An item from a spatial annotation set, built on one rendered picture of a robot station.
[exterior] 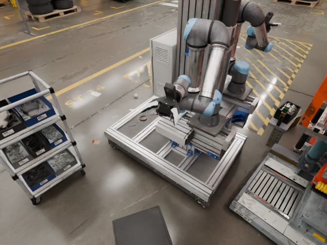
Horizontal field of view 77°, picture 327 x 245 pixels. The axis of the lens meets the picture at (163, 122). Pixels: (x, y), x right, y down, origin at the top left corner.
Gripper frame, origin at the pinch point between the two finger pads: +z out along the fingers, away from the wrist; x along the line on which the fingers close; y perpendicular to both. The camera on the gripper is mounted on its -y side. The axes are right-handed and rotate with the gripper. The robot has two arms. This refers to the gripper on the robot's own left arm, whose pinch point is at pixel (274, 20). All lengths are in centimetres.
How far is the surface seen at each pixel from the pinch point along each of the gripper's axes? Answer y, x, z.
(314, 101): 38, 66, -15
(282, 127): 72, 60, -21
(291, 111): 61, 55, -8
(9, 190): 136, -63, -245
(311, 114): 50, 71, -15
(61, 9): 188, -641, 1
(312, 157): 60, 92, -47
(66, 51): 169, -348, -89
